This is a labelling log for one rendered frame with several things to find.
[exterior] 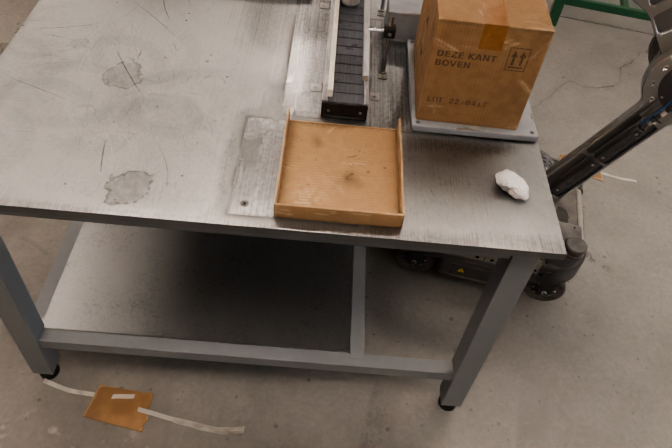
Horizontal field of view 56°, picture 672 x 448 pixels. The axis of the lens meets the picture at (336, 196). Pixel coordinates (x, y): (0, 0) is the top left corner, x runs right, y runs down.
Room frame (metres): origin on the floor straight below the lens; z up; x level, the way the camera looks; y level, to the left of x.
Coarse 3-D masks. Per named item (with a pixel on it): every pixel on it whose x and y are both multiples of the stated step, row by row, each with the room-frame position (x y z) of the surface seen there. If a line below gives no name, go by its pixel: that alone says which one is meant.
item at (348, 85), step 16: (352, 16) 1.51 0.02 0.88; (352, 32) 1.44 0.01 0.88; (336, 48) 1.35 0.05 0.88; (352, 48) 1.36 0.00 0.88; (336, 64) 1.29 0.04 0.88; (352, 64) 1.29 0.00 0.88; (336, 80) 1.22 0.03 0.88; (352, 80) 1.23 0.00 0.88; (336, 96) 1.16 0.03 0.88; (352, 96) 1.17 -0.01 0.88
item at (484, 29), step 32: (448, 0) 1.22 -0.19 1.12; (480, 0) 1.24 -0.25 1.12; (512, 0) 1.26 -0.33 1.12; (544, 0) 1.28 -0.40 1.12; (448, 32) 1.15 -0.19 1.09; (480, 32) 1.15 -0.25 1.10; (512, 32) 1.15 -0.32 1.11; (544, 32) 1.15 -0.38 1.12; (416, 64) 1.32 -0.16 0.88; (448, 64) 1.15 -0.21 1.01; (480, 64) 1.15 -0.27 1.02; (512, 64) 1.15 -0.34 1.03; (416, 96) 1.21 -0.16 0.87; (448, 96) 1.15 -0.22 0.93; (480, 96) 1.15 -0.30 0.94; (512, 96) 1.15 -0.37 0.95; (512, 128) 1.15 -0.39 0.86
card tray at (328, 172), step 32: (288, 128) 1.08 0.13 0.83; (320, 128) 1.09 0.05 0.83; (352, 128) 1.11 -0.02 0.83; (384, 128) 1.12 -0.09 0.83; (288, 160) 0.98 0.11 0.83; (320, 160) 0.99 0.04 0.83; (352, 160) 1.00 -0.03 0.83; (384, 160) 1.01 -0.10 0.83; (288, 192) 0.88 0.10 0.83; (320, 192) 0.89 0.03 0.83; (352, 192) 0.91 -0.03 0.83; (384, 192) 0.92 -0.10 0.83; (384, 224) 0.82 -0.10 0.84
